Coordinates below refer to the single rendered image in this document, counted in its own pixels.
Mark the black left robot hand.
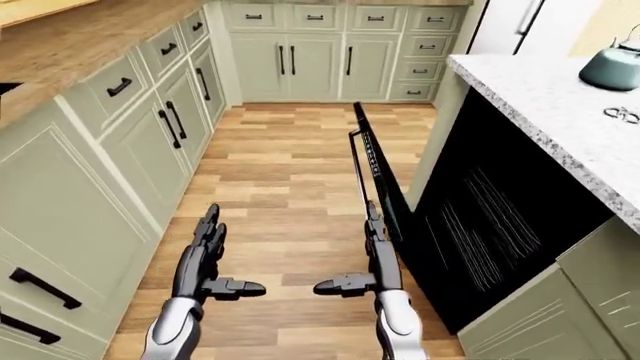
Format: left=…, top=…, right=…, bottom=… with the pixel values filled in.
left=172, top=203, right=267, bottom=301

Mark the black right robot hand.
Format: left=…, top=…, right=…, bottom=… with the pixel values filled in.
left=313, top=201, right=404, bottom=300

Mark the black dishwasher door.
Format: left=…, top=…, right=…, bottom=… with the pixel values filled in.
left=348, top=100, right=419, bottom=249

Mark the black dishwasher body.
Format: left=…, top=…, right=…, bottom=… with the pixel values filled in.
left=407, top=87, right=615, bottom=336

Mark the green cabinet under wooden countertop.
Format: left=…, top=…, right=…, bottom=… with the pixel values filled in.
left=0, top=6, right=231, bottom=360

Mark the green cabinet under stone countertop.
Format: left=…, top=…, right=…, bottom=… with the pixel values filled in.
left=407, top=70, right=640, bottom=360

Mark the green cabinet with seven drawers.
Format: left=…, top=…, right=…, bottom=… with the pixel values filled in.
left=219, top=2, right=469, bottom=106

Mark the speckled white stone countertop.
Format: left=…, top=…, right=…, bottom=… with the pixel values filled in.
left=446, top=51, right=640, bottom=234

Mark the black sink basin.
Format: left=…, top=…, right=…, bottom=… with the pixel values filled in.
left=0, top=81, right=24, bottom=129

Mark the light wooden countertop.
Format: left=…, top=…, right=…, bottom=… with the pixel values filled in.
left=0, top=0, right=207, bottom=129

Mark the white refrigerator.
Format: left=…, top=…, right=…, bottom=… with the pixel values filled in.
left=466, top=0, right=547, bottom=58

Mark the teal kettle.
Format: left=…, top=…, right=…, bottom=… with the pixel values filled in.
left=578, top=27, right=640, bottom=92

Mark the white wire dishwasher rack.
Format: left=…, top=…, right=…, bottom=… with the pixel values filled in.
left=424, top=164, right=545, bottom=293

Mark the thin dishwasher door handle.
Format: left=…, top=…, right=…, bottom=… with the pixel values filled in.
left=348, top=129, right=374, bottom=207

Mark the dark metal ring object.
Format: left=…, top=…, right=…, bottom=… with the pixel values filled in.
left=603, top=105, right=640, bottom=126

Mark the silver refrigerator handle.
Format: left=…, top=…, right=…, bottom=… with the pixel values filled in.
left=516, top=0, right=545, bottom=38

